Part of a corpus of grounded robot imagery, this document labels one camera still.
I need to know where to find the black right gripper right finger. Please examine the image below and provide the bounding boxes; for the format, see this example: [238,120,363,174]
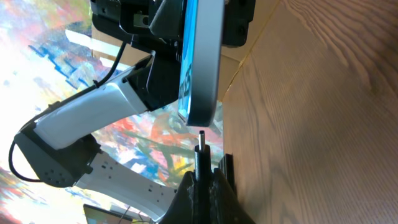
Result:
[210,169,255,224]

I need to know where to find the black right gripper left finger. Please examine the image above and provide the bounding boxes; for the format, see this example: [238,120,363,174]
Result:
[159,171,195,224]

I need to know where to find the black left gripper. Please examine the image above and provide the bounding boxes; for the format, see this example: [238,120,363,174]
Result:
[89,0,257,60]

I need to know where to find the black charger cable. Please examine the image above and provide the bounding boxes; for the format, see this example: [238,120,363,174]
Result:
[193,130,213,224]

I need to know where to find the brown cardboard panel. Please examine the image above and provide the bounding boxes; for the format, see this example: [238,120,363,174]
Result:
[91,0,279,101]

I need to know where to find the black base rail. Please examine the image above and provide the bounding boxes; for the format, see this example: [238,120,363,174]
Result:
[218,154,236,194]

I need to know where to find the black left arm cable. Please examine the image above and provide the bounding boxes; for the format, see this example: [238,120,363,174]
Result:
[7,40,129,183]

